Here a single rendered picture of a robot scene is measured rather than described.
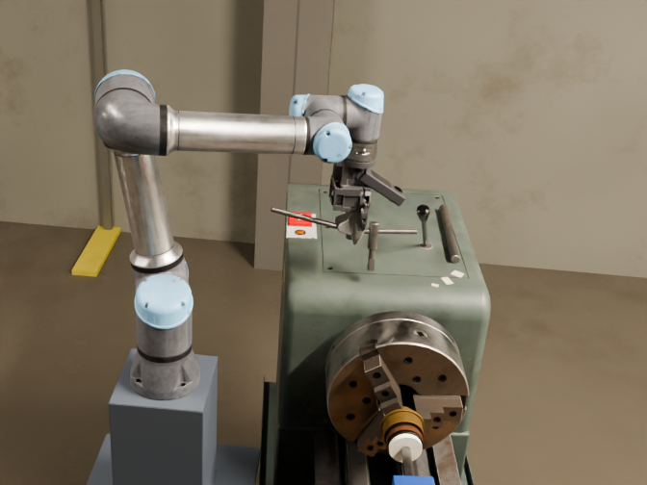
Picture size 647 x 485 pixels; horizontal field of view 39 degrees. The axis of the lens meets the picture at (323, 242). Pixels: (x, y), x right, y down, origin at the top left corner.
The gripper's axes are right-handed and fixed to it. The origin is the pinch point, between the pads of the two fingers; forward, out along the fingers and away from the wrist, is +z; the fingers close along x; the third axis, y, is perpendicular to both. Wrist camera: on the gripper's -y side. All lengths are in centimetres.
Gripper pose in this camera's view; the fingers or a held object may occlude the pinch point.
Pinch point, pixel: (358, 238)
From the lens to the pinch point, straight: 204.5
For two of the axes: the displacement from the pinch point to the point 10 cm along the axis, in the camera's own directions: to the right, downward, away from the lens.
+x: 1.2, 4.8, -8.7
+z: -0.9, 8.8, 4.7
